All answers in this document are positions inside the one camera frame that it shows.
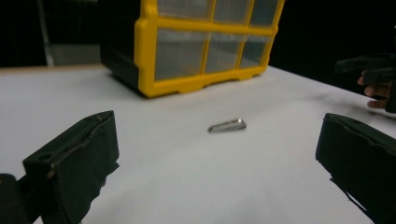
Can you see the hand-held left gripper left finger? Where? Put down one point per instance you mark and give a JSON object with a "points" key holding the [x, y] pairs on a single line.
{"points": [[77, 161]]}

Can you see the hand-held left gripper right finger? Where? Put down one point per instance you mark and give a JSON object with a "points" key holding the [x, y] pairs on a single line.
{"points": [[361, 155]]}

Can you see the clear plastic drawer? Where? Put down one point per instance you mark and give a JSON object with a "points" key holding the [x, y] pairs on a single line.
{"points": [[253, 51]]}

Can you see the yellow black drawer organizer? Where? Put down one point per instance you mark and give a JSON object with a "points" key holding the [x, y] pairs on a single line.
{"points": [[146, 62]]}

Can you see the small metal screw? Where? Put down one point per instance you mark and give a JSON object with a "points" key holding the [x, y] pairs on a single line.
{"points": [[227, 126]]}

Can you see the grey metal stand frame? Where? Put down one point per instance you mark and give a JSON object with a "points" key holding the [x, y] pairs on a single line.
{"points": [[74, 54]]}

